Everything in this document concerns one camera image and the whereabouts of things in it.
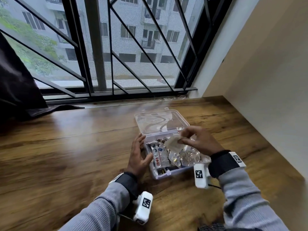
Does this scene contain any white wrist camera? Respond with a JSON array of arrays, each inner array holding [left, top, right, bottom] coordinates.
[[193, 163, 211, 190], [133, 191, 153, 225]]

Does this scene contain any black wrist strap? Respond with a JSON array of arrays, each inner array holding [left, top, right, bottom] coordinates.
[[108, 172, 138, 200], [208, 150, 247, 178]]

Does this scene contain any person's right hand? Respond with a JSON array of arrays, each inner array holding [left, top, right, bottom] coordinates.
[[179, 125, 226, 157]]

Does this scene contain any grey window sash bar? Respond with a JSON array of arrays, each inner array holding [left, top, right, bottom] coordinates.
[[83, 0, 107, 90]]

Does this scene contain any black metal window grille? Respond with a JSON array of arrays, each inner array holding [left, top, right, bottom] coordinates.
[[0, 0, 212, 97]]

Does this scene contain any plain white sachet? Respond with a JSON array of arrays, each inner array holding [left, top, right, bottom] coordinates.
[[166, 134, 188, 152]]

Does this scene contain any grey apartment building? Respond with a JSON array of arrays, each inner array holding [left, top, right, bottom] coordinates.
[[7, 0, 205, 80]]

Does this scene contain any person's left hand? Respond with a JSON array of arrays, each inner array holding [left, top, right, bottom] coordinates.
[[127, 133, 154, 178]]

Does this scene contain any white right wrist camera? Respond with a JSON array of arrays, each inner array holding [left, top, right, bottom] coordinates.
[[193, 163, 211, 190]]

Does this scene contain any black right wrist strap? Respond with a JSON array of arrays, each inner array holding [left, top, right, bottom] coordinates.
[[208, 150, 247, 178]]

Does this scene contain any person's right forearm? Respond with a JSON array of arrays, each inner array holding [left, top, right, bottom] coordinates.
[[218, 167, 289, 231]]

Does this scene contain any dark curtain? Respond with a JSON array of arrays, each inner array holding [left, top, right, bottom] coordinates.
[[0, 32, 85, 128]]

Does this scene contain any green tree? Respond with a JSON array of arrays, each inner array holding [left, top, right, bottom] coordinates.
[[0, 0, 67, 76]]

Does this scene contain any clear plastic medicine box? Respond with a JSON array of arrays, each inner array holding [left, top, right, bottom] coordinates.
[[134, 107, 212, 180]]

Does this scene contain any black window frame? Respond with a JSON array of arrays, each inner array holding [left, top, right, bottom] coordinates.
[[0, 0, 235, 105]]

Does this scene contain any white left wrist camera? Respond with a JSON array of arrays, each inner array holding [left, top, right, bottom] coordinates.
[[133, 191, 153, 225]]

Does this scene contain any person's left forearm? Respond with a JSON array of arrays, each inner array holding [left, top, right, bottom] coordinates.
[[57, 183, 130, 231]]

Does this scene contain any black left wrist strap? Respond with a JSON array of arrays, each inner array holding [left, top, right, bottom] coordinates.
[[108, 172, 138, 200]]

